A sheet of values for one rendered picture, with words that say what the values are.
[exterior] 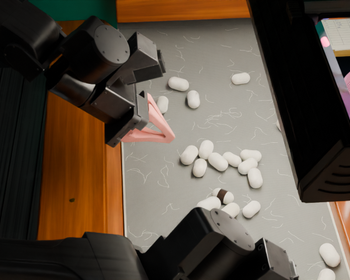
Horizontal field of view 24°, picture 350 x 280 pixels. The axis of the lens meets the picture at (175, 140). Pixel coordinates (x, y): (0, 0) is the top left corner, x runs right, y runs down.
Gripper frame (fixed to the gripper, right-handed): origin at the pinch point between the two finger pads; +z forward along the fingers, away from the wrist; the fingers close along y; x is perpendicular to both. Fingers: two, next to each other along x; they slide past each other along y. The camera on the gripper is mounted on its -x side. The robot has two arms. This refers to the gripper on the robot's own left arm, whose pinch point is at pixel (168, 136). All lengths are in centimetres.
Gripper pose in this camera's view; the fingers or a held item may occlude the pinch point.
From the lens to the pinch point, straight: 118.1
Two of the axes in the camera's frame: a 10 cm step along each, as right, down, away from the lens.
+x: -6.4, 6.1, 4.6
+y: -0.8, -6.5, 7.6
